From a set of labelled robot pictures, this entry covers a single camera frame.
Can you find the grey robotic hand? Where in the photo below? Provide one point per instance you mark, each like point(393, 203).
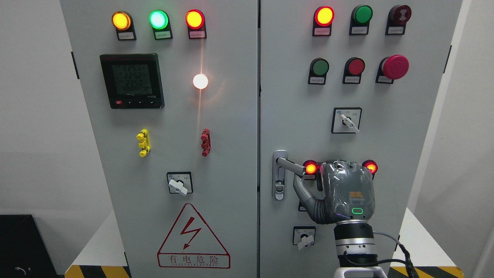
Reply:
point(348, 193)

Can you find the silver door handle lock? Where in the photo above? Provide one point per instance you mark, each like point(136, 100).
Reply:
point(280, 165)

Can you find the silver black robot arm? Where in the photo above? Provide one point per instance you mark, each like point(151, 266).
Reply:
point(356, 250)

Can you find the grey right cabinet door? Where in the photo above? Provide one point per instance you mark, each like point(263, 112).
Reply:
point(297, 117)

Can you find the grey cabinet door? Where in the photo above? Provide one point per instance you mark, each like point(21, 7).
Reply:
point(224, 182)
point(297, 117)

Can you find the red lit light right door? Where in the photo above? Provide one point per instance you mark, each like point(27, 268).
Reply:
point(322, 21)

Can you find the grey left cabinet door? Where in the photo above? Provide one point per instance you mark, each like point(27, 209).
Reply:
point(224, 182)

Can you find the red lit small light right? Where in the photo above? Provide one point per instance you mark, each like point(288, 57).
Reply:
point(371, 165)

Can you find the red lit small light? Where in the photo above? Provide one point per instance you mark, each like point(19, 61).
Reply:
point(371, 165)
point(311, 170)

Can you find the red lit small light left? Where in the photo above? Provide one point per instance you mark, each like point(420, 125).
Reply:
point(311, 170)

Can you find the green small button left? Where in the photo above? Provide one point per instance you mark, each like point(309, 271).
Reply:
point(301, 208)

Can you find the red push button second row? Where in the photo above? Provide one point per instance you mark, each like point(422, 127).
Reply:
point(353, 71)

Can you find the green push button second row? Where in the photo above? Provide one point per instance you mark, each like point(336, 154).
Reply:
point(319, 68)

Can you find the red mushroom emergency stop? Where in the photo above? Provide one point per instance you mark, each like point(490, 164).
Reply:
point(392, 68)

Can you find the red terminal connector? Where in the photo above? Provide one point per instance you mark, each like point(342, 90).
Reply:
point(205, 142)

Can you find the red electric hazard warning sticker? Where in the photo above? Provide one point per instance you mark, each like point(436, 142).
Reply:
point(191, 243)

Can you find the green push button top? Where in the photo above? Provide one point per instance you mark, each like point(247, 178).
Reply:
point(360, 17)

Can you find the white lit indicator light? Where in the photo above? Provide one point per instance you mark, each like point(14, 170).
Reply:
point(200, 81)

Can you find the yellow terminal connector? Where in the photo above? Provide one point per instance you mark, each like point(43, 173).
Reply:
point(143, 142)

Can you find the red lit indicator light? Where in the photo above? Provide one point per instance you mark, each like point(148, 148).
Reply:
point(195, 21)

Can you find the black digital power meter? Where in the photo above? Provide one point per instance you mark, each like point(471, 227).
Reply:
point(133, 80)

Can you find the green lit indicator light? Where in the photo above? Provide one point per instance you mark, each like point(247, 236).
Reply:
point(160, 24)

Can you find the yellow indicator light top left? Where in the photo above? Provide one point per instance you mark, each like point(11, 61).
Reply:
point(124, 25)

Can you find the black box lower left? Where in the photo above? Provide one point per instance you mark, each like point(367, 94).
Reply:
point(22, 250)

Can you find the white selector switch lower right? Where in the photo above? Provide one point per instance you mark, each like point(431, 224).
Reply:
point(304, 236)

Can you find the white selector switch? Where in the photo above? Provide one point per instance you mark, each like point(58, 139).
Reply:
point(346, 120)
point(304, 236)

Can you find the white selector switch upper right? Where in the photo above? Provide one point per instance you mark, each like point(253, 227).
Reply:
point(346, 120)

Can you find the white selector switch left door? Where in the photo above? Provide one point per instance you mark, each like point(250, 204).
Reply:
point(180, 183)

